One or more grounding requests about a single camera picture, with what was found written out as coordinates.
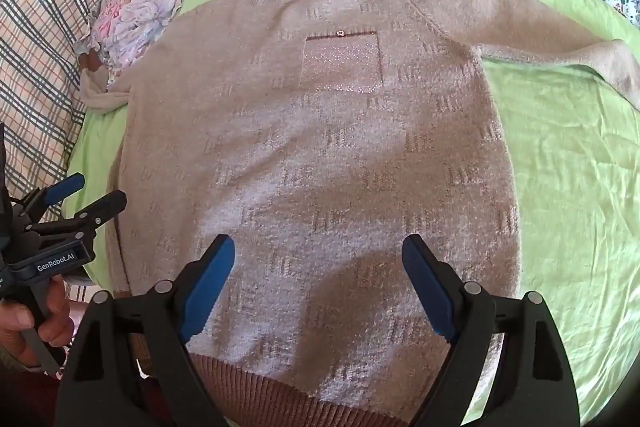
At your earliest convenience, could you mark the beige knit sweater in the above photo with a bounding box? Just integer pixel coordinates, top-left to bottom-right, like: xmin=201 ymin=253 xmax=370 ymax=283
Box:
xmin=80 ymin=0 xmax=640 ymax=427

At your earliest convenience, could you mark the plaid quilt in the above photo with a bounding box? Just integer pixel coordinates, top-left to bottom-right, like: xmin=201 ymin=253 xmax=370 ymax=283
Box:
xmin=0 ymin=0 xmax=166 ymax=228

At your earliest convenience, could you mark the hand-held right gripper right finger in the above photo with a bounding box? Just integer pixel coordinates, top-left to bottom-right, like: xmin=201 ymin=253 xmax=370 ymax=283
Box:
xmin=402 ymin=234 xmax=581 ymax=427

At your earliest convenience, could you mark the floral pillow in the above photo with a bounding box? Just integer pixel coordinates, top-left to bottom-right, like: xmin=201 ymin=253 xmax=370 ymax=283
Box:
xmin=75 ymin=0 xmax=226 ymax=80

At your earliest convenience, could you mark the light green bed sheet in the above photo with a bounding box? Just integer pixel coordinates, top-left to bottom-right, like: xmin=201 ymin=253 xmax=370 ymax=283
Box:
xmin=62 ymin=0 xmax=640 ymax=427

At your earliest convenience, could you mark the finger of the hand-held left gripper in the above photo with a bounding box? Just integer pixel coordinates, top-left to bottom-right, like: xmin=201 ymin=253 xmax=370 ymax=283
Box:
xmin=27 ymin=190 xmax=128 ymax=249
xmin=22 ymin=173 xmax=86 ymax=220

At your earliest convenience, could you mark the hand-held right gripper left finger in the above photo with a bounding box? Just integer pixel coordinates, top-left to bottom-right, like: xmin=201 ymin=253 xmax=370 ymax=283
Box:
xmin=55 ymin=234 xmax=236 ymax=427

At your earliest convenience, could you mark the person's left hand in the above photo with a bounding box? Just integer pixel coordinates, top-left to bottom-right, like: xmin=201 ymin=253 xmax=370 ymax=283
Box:
xmin=0 ymin=276 xmax=74 ymax=369

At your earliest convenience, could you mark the striped white cloth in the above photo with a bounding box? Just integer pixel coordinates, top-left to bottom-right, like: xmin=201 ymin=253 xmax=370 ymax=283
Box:
xmin=65 ymin=279 xmax=101 ymax=304

